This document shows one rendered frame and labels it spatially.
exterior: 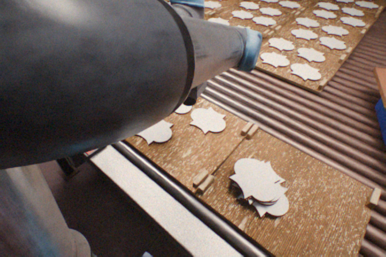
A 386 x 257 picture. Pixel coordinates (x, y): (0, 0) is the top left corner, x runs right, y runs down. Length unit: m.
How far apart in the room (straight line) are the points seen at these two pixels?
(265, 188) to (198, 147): 0.26
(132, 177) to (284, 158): 0.49
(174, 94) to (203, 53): 0.08
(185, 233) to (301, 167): 0.42
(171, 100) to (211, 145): 0.72
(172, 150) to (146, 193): 0.16
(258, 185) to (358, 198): 0.30
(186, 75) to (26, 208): 0.21
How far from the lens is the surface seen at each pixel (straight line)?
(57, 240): 0.37
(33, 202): 0.31
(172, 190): 0.81
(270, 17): 1.80
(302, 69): 1.30
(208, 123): 0.93
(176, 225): 0.76
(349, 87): 1.33
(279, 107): 1.09
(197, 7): 0.57
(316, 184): 0.87
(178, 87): 0.15
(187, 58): 0.16
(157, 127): 0.92
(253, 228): 0.75
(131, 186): 0.83
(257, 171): 0.77
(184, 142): 0.88
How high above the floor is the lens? 1.62
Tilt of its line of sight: 44 degrees down
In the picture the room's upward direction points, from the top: straight up
